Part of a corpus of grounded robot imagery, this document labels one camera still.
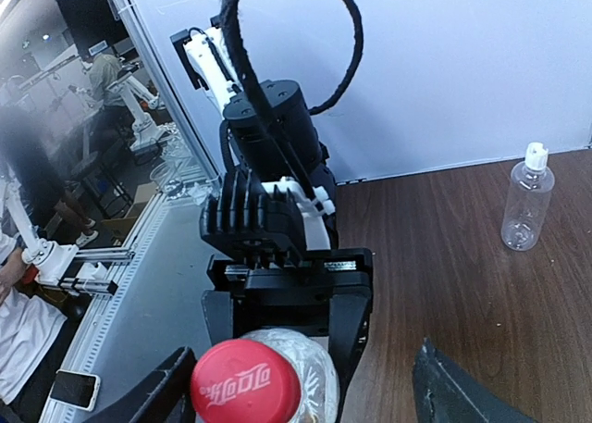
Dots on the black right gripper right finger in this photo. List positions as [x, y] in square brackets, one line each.
[444, 392]

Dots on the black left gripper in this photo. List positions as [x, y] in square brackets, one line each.
[329, 294]

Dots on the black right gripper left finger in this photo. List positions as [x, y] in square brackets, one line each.
[155, 398]

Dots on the clear cola bottle red label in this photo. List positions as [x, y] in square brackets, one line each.
[317, 377]

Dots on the red cola bottle cap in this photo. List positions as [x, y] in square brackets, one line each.
[244, 381]

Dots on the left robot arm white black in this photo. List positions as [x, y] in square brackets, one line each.
[265, 126]

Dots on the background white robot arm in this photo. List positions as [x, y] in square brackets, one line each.
[41, 252]

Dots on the small clear plastic bottle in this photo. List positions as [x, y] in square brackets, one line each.
[526, 206]

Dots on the white flip bottle cap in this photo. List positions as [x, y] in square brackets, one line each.
[536, 156]

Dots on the white smartphone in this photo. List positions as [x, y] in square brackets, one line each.
[79, 390]

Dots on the seated person white shirt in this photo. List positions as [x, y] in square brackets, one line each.
[35, 335]

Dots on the aluminium front frame rail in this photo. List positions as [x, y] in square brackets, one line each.
[157, 260]

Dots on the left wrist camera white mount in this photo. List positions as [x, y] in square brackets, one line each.
[259, 224]

